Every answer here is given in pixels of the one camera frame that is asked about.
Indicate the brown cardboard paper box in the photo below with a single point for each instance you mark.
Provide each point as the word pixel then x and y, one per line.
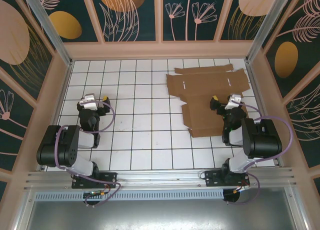
pixel 200 110

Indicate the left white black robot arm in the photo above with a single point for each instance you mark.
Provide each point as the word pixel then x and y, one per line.
pixel 62 150

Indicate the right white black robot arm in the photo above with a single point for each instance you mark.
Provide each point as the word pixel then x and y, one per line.
pixel 262 142

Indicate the grey metal sheet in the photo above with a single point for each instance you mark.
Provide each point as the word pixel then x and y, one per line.
pixel 160 215

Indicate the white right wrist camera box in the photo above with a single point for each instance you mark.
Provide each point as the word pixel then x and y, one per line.
pixel 233 101

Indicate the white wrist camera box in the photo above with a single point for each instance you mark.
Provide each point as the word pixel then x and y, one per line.
pixel 233 101
pixel 88 101

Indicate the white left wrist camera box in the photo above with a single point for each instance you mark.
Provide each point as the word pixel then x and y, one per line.
pixel 88 101

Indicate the aluminium side rail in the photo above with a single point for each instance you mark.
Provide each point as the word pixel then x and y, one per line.
pixel 68 75
pixel 251 75

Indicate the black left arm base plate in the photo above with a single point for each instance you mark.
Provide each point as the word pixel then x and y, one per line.
pixel 107 180

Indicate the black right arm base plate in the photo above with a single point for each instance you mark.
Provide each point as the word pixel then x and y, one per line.
pixel 212 178

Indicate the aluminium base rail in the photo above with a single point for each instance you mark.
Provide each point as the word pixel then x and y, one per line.
pixel 162 177

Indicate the aluminium frame post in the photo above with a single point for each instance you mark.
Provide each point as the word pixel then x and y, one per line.
pixel 265 25
pixel 50 27

